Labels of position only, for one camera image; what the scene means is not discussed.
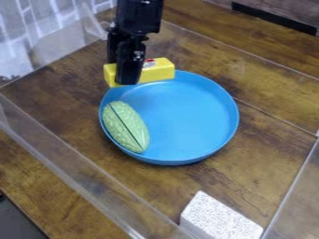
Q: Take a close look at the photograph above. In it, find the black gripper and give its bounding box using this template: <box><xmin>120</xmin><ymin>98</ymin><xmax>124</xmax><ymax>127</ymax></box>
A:
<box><xmin>107</xmin><ymin>0</ymin><xmax>163</xmax><ymax>85</ymax></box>

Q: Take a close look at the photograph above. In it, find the yellow block with label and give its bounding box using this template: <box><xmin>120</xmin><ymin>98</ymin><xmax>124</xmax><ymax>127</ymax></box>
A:
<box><xmin>103</xmin><ymin>57</ymin><xmax>176</xmax><ymax>88</ymax></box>

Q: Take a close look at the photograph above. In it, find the blue round tray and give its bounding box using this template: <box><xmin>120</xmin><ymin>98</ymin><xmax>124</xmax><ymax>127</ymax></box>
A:
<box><xmin>100</xmin><ymin>70</ymin><xmax>239</xmax><ymax>165</ymax></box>

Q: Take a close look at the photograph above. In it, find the white speckled foam block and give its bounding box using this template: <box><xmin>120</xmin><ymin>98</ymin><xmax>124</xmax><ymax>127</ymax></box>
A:
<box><xmin>179</xmin><ymin>191</ymin><xmax>263</xmax><ymax>239</ymax></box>

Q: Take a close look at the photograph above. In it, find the green bitter gourd toy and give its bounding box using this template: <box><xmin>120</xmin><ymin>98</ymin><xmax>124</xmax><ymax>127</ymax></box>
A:
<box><xmin>103</xmin><ymin>101</ymin><xmax>149</xmax><ymax>153</ymax></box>

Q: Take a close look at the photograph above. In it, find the clear acrylic front wall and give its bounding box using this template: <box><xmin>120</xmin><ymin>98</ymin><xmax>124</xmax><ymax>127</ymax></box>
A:
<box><xmin>0</xmin><ymin>93</ymin><xmax>195</xmax><ymax>239</ymax></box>

